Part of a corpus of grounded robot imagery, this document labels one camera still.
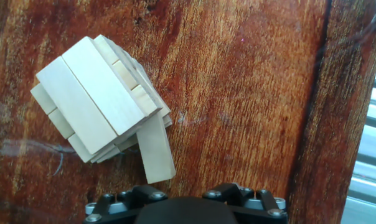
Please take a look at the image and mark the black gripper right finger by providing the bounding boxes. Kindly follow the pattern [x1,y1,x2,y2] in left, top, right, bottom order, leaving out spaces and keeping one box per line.
[202,182,288,224]

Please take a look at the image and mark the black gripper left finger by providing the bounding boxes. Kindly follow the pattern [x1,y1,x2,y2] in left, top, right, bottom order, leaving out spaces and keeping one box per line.
[83,185,169,224]

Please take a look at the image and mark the reddish brown wooden board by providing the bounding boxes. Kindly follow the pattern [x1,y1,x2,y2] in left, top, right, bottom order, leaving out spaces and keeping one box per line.
[0,0,376,224]

